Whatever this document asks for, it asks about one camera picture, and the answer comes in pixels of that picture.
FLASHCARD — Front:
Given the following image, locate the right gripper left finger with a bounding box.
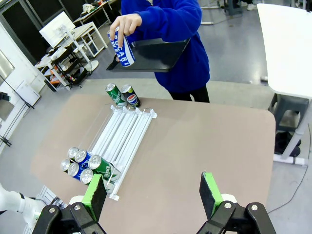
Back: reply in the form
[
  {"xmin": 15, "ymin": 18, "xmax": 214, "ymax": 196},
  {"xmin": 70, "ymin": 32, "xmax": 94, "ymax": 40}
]
[{"xmin": 33, "ymin": 174, "xmax": 108, "ymax": 234}]

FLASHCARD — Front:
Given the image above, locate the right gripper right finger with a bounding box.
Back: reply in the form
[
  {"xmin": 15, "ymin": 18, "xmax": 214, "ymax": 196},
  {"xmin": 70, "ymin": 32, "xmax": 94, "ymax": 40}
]
[{"xmin": 196, "ymin": 172, "xmax": 277, "ymax": 234}]

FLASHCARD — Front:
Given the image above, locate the blue Pocari Sweat can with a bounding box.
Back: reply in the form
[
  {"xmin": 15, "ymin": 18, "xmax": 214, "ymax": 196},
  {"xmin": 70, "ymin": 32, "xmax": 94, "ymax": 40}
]
[
  {"xmin": 74, "ymin": 149, "xmax": 93, "ymax": 169},
  {"xmin": 67, "ymin": 162, "xmax": 85, "ymax": 182},
  {"xmin": 108, "ymin": 26, "xmax": 136, "ymax": 68}
]

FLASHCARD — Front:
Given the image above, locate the black plastic serving tray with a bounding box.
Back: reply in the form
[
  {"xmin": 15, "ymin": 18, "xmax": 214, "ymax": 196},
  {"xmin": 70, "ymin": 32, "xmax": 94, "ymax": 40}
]
[{"xmin": 106, "ymin": 38, "xmax": 191, "ymax": 73}]

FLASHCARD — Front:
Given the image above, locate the person's right forearm blue sleeve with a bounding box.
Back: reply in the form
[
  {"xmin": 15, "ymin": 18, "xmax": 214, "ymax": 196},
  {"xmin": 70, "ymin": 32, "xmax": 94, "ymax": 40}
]
[{"xmin": 136, "ymin": 3, "xmax": 203, "ymax": 37}]

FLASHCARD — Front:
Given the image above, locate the person in blue hoodie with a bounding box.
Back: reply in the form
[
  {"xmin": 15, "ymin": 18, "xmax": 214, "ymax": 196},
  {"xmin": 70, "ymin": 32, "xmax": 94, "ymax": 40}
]
[{"xmin": 121, "ymin": 0, "xmax": 211, "ymax": 103}]

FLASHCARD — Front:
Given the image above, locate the person's right hand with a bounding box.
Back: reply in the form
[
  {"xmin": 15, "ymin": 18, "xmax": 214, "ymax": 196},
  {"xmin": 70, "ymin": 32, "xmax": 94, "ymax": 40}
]
[{"xmin": 109, "ymin": 13, "xmax": 143, "ymax": 40}]

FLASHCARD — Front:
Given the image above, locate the green soda can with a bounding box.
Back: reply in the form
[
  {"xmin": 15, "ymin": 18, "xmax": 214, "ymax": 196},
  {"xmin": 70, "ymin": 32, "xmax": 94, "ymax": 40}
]
[
  {"xmin": 105, "ymin": 83, "xmax": 129, "ymax": 109},
  {"xmin": 79, "ymin": 168, "xmax": 117, "ymax": 193},
  {"xmin": 87, "ymin": 154, "xmax": 115, "ymax": 180}
]

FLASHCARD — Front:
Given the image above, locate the white clear can dispenser rack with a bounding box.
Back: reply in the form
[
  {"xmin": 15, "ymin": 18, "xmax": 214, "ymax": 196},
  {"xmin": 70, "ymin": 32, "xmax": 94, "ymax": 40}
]
[{"xmin": 79, "ymin": 104, "xmax": 158, "ymax": 202}]

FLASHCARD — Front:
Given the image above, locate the black bag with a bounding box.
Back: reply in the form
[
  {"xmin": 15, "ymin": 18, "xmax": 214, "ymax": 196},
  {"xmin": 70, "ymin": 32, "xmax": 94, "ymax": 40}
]
[{"xmin": 274, "ymin": 131, "xmax": 302, "ymax": 158}]

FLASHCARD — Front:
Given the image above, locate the gray stool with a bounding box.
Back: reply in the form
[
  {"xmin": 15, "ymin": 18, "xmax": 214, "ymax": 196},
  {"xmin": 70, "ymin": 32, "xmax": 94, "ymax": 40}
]
[{"xmin": 268, "ymin": 94, "xmax": 310, "ymax": 132}]

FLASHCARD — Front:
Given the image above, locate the white floor unit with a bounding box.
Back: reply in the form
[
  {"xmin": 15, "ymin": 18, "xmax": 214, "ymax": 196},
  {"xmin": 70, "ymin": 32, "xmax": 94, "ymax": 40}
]
[{"xmin": 15, "ymin": 80, "xmax": 41, "ymax": 109}]

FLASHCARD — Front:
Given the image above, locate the cluttered equipment cart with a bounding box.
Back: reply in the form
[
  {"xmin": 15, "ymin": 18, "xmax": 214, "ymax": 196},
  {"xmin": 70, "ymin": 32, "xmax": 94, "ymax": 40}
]
[{"xmin": 35, "ymin": 46, "xmax": 87, "ymax": 92}]

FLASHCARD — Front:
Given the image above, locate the large white table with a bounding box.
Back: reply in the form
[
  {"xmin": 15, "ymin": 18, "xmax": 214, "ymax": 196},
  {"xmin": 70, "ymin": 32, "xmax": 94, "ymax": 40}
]
[{"xmin": 256, "ymin": 3, "xmax": 312, "ymax": 169}]

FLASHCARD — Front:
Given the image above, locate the white monitor on stand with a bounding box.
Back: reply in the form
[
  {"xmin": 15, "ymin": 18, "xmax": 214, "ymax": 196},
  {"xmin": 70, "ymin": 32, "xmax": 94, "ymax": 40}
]
[{"xmin": 39, "ymin": 11, "xmax": 99, "ymax": 74}]

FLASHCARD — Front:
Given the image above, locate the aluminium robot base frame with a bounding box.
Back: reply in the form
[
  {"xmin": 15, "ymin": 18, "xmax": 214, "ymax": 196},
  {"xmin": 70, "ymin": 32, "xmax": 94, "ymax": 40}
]
[{"xmin": 36, "ymin": 185, "xmax": 68, "ymax": 208}]

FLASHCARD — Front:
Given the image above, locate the small white frame table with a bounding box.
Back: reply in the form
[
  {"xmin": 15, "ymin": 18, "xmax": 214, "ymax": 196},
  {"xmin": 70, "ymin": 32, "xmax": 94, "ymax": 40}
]
[{"xmin": 72, "ymin": 21, "xmax": 108, "ymax": 59}]

